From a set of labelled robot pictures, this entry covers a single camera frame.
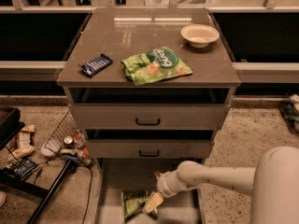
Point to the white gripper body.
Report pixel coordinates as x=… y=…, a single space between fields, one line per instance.
x=163 y=184

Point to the green jalapeno chip bag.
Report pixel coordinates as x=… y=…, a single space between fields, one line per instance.
x=132 y=203

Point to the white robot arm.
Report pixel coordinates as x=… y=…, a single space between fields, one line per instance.
x=273 y=185

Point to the open bottom drawer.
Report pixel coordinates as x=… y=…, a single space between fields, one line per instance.
x=139 y=174

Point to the grey drawer cabinet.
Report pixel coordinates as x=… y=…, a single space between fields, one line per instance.
x=119 y=33

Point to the large green snack bag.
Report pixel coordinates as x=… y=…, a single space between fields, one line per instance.
x=153 y=66

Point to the soda can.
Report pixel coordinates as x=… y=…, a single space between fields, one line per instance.
x=69 y=142

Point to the blue candy bar wrapper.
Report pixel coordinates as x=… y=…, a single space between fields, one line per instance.
x=96 y=65

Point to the white red snack box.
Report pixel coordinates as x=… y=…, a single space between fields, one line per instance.
x=22 y=143

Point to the blue packet on floor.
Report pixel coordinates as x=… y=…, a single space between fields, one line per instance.
x=22 y=169

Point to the white paper bowl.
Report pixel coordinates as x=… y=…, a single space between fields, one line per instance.
x=199 y=35

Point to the middle drawer with black handle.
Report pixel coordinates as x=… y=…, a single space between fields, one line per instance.
x=150 y=149

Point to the drawer with black handle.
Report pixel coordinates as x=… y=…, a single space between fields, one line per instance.
x=150 y=149
x=149 y=117

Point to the top drawer with black handle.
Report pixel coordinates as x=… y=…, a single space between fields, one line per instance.
x=149 y=117

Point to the wire mesh basket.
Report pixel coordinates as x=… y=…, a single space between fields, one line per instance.
x=54 y=146

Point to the right wire basket with items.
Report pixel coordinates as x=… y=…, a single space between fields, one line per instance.
x=289 y=110

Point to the black cart frame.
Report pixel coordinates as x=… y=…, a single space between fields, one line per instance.
x=14 y=177

